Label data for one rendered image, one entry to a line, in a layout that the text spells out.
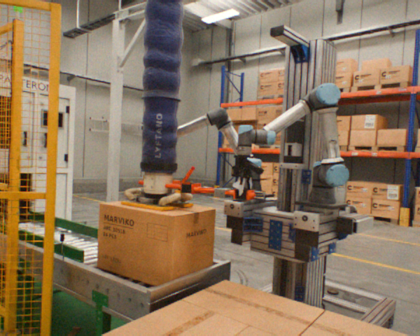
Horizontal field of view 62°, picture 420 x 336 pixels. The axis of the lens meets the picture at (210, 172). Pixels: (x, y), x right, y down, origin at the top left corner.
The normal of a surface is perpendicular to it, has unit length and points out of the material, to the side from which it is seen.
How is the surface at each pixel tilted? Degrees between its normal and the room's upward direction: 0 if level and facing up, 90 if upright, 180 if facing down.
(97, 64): 90
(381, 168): 90
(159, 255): 90
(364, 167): 90
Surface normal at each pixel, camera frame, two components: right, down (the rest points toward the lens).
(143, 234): -0.55, 0.00
